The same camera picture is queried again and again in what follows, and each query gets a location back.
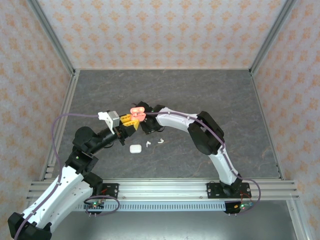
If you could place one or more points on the pink earbud charging case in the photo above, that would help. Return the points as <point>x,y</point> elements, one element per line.
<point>138,111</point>

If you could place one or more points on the white earbud charging case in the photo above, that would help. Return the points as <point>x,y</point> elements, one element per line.
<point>135,149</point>

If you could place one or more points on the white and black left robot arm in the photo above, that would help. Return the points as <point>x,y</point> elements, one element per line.
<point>62,195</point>

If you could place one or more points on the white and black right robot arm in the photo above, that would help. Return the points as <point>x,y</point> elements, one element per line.
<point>205,132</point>

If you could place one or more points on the small circuit board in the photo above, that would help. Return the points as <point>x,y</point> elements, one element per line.
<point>243,206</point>
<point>95,205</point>

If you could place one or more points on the aluminium side rail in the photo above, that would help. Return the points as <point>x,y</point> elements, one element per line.
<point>265,120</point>
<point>62,120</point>

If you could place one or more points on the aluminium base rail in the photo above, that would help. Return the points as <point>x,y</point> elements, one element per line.
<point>162,190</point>

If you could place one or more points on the aluminium frame post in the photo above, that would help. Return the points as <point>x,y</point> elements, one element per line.
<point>50,37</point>
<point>272,37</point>

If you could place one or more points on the aluminium frame beam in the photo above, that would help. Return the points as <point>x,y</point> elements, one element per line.
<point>300,220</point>

